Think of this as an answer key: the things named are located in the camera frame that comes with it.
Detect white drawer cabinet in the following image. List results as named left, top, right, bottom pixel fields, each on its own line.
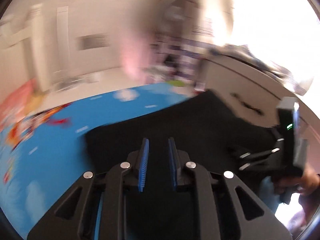
left=200, top=56, right=319, bottom=164

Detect cartoon blue bed sheet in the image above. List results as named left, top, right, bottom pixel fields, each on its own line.
left=1, top=83, right=192, bottom=239

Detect grey standing fan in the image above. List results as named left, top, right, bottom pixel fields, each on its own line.
left=155, top=0, right=189, bottom=34

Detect pink floral pillow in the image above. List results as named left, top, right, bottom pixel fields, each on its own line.
left=1, top=79, right=37, bottom=121

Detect white nightstand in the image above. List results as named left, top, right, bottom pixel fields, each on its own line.
left=37, top=65, right=176, bottom=111

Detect person right hand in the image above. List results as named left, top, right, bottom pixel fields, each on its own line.
left=272, top=165, right=319, bottom=196

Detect white wooden headboard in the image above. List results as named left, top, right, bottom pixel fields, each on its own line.
left=1, top=4, right=73, bottom=92

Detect wall socket panel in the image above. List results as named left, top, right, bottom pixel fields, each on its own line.
left=78, top=33, right=110, bottom=50

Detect black pants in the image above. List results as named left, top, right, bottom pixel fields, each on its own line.
left=83, top=89, right=281, bottom=240

